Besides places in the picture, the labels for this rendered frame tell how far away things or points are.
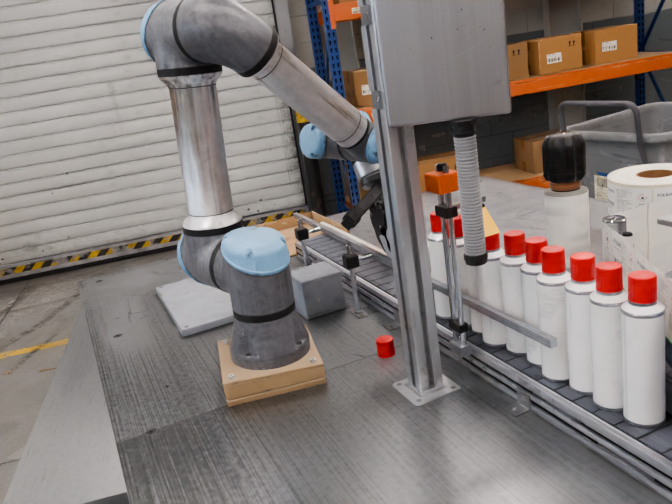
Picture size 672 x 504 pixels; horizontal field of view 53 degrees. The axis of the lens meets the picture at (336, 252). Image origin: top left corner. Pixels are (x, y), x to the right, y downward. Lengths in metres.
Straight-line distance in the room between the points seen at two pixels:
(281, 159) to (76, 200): 1.60
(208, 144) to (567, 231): 0.71
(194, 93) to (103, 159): 4.20
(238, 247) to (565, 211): 0.63
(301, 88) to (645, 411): 0.75
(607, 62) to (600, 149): 2.22
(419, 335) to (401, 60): 0.44
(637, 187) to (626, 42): 4.23
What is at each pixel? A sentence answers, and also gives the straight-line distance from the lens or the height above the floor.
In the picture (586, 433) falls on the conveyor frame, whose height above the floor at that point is 0.85.
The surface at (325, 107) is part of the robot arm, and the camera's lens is 1.26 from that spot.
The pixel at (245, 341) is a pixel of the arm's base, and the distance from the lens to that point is 1.24.
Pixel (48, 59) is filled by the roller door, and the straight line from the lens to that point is 5.43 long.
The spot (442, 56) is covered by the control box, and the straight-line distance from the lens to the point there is 0.96.
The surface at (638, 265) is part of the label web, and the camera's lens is 1.07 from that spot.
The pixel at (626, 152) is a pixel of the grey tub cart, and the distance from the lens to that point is 3.44.
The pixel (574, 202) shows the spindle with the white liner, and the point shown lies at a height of 1.05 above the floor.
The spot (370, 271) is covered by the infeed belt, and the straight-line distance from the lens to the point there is 1.61.
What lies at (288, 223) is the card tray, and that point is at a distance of 2.28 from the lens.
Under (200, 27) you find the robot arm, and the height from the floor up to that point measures 1.46.
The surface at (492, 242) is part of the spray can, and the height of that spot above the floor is 1.07.
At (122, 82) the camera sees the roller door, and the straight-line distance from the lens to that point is 5.37.
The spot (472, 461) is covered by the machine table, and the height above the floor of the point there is 0.83.
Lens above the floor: 1.42
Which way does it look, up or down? 18 degrees down
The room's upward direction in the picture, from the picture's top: 9 degrees counter-clockwise
